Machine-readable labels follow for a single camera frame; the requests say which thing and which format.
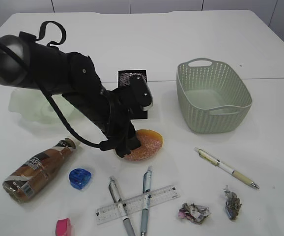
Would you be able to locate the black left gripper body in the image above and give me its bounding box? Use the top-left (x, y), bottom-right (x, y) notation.
top-left (99, 88), bottom-right (141, 158)

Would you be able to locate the sugared bread roll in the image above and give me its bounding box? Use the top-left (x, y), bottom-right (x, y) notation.
top-left (123, 129), bottom-right (164, 162)

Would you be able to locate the blue pencil sharpener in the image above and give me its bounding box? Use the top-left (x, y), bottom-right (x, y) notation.
top-left (68, 168), bottom-right (92, 190)

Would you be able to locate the paper ball grey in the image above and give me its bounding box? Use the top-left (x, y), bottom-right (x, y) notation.
top-left (223, 185), bottom-right (242, 220)

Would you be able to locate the pink eraser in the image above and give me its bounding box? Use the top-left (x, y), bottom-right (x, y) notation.
top-left (55, 218), bottom-right (72, 236)

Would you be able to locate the paper ball pink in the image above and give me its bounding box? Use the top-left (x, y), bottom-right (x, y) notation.
top-left (178, 203), bottom-right (211, 224)

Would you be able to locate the brown coffee bottle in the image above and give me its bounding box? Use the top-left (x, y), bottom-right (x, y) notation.
top-left (2, 137), bottom-right (81, 203)

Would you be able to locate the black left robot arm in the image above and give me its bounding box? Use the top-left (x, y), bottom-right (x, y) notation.
top-left (0, 32), bottom-right (147, 157)

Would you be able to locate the light blue pen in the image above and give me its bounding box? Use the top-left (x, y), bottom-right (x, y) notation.
top-left (140, 166), bottom-right (152, 236)

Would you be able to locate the grey white pen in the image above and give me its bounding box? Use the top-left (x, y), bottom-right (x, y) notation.
top-left (109, 177), bottom-right (135, 236)

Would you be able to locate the black mesh pen holder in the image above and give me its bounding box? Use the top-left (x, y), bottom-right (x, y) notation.
top-left (118, 70), bottom-right (148, 119)

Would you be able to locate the pale green woven basket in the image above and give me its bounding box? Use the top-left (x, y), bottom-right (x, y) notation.
top-left (176, 58), bottom-right (253, 134)

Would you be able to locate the cream green ballpoint pen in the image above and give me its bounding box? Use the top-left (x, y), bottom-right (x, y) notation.
top-left (194, 147), bottom-right (260, 189)

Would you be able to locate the pale green wavy plate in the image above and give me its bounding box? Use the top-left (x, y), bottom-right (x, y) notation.
top-left (8, 88), bottom-right (84, 124)

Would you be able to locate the clear plastic ruler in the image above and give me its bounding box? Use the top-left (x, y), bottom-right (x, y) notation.
top-left (95, 185), bottom-right (180, 225)

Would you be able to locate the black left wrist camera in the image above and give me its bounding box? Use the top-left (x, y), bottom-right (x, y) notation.
top-left (129, 74), bottom-right (153, 111)

